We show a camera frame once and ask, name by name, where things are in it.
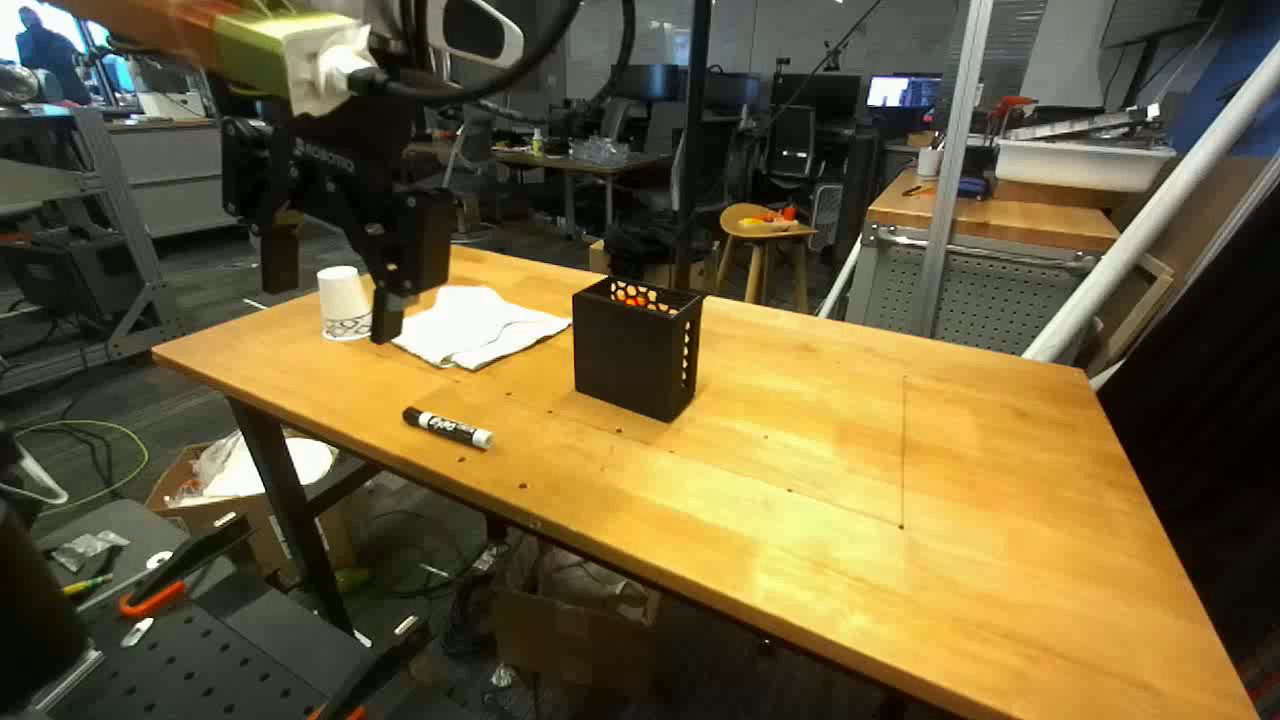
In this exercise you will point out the orange yellow blocks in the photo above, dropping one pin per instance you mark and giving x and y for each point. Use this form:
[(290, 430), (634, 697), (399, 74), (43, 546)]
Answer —
[(764, 217)]

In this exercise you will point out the white diagonal frame beam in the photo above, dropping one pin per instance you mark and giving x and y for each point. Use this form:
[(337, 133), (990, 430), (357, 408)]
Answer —
[(1155, 213)]

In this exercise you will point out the white paper cup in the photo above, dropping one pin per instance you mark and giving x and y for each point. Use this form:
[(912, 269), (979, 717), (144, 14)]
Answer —
[(343, 306)]

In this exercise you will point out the small white bottle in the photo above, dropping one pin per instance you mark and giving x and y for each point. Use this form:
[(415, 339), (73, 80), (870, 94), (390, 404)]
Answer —
[(926, 163)]

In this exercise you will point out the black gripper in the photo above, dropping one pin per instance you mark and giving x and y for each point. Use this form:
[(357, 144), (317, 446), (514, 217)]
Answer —
[(384, 200)]

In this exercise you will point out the black perforated board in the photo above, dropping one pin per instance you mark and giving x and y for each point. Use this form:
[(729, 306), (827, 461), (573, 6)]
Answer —
[(226, 663)]

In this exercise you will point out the tan wrist camera box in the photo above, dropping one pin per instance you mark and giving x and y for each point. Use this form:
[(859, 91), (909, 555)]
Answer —
[(284, 54)]

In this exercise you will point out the black marker with white label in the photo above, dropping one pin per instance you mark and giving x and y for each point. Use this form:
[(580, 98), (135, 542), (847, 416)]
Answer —
[(444, 430)]

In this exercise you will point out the black vertical pole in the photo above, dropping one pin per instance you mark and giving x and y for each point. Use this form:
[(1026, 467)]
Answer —
[(692, 133)]

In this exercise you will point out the person in blue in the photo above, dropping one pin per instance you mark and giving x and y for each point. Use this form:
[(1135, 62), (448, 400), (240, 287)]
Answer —
[(50, 54)]

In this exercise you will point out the white filing cabinet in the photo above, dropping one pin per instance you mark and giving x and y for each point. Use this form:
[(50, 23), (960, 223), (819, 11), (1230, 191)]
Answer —
[(174, 173)]

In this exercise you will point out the round wooden stool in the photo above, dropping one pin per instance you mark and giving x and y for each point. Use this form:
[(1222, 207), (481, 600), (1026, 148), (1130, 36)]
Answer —
[(763, 235)]

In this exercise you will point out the lit computer monitor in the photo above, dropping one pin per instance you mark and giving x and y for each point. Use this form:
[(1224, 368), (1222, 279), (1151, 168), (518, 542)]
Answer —
[(902, 94)]

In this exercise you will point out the cardboard box with plastic bag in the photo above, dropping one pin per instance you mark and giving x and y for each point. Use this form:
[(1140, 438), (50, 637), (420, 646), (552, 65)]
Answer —
[(234, 480)]

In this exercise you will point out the grey metal shelf frame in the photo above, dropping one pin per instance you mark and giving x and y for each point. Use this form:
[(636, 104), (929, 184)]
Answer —
[(112, 241)]

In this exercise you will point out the black office chair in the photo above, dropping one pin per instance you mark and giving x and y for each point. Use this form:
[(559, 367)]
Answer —
[(794, 144)]

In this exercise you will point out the black table leg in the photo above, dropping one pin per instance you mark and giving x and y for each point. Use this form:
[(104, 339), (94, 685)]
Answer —
[(299, 515)]

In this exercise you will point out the background desk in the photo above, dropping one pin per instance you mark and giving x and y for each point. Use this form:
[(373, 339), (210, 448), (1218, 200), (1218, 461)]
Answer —
[(580, 163)]

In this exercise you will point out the black perforated basket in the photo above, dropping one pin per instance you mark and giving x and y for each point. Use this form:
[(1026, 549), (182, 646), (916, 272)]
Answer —
[(634, 355)]

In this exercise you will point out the red topped tool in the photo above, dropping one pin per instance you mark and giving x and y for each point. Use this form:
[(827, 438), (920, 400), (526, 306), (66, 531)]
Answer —
[(1008, 115)]

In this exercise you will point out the white towel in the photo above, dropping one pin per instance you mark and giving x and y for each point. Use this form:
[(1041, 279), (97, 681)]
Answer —
[(472, 325)]

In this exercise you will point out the white tray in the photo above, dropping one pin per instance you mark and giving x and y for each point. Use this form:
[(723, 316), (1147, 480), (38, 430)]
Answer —
[(1080, 163)]

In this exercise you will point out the white metal frame post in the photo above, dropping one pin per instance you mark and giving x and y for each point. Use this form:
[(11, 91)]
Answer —
[(955, 163)]

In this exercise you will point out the brown cardboard box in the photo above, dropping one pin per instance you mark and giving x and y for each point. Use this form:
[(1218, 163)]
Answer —
[(573, 627)]

